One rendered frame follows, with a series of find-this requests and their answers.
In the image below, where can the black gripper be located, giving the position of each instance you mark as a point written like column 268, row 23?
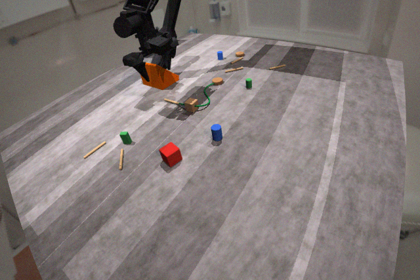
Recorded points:
column 135, row 59

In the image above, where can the green cylinder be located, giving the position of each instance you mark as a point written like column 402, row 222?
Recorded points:
column 248, row 83

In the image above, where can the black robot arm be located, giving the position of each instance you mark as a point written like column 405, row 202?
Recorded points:
column 135, row 19

